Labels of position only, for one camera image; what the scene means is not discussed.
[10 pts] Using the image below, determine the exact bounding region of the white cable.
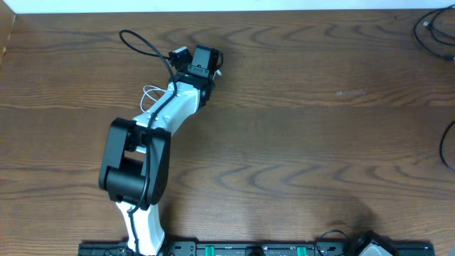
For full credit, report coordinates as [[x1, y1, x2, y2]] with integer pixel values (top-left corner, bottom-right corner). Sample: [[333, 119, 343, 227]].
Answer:
[[139, 69, 223, 114]]

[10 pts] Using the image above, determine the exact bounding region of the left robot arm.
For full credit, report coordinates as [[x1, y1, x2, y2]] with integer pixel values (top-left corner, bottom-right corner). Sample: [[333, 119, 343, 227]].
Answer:
[[98, 45, 224, 255]]

